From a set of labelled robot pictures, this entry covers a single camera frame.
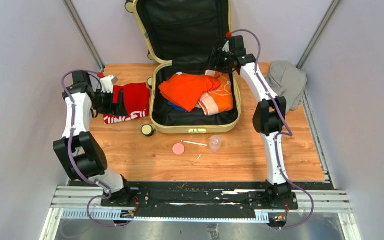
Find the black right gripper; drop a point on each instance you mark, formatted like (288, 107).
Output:
(219, 65)

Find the blue garment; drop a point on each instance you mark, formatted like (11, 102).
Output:
(176, 107)

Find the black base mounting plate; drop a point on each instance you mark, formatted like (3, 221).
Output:
(208, 199)

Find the white thin stick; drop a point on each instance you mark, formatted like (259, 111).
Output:
(194, 143)

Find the clear plastic cup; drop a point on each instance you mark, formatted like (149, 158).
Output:
(215, 143)

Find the grey crumpled cloth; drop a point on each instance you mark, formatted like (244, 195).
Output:
(287, 81)

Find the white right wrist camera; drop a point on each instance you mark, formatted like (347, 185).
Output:
(226, 47)

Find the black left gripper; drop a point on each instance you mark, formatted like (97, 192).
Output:
(110, 108)

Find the red printed shirt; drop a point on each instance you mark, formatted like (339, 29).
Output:
(136, 99)

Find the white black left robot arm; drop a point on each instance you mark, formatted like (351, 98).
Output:
(86, 94)

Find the orange white patterned garment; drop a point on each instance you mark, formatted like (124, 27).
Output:
(219, 100)

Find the pink round lid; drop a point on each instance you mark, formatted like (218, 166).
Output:
(178, 149)

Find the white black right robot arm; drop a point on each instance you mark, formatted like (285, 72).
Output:
(268, 119)

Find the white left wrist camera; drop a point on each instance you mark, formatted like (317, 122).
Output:
(108, 83)

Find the cream open suitcase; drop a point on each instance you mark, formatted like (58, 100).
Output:
(180, 36)

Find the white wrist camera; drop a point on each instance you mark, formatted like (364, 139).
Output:
(108, 83)
(226, 47)

